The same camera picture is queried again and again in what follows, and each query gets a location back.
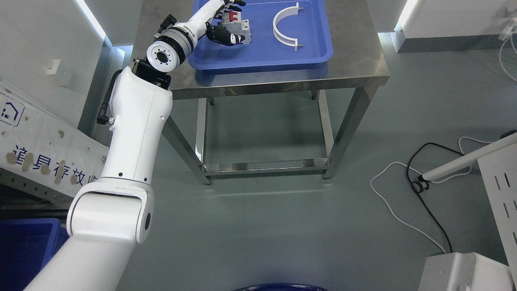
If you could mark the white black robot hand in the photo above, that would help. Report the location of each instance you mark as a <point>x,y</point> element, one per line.
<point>217,34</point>

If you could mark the grey circuit breaker red switch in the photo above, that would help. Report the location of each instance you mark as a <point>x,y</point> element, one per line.
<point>234,23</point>

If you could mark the blue robot base rim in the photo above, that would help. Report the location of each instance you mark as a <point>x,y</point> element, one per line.
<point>282,287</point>

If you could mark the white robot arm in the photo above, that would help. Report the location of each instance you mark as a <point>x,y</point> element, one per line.
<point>111,215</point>

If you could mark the blue plastic tray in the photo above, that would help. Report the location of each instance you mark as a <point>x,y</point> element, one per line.
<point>264,51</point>

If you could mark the stainless steel table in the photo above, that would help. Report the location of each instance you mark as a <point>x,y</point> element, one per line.
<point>358,62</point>

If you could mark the white sign panel blue text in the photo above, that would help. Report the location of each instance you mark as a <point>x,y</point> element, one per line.
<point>39,146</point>

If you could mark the blue storage bin left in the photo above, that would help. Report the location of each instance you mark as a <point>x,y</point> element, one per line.
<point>26,246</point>

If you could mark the white pole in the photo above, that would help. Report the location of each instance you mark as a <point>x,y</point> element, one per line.
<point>466,161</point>

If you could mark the white perforated cabinet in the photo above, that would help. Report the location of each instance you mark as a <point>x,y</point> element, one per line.
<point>498,171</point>

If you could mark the white equipment box warning label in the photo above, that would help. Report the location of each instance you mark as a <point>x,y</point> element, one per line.
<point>465,272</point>

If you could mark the white curved plastic bracket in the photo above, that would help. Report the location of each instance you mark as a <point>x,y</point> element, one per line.
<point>284,26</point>

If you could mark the white wall socket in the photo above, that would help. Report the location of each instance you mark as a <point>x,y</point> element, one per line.
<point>54,68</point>

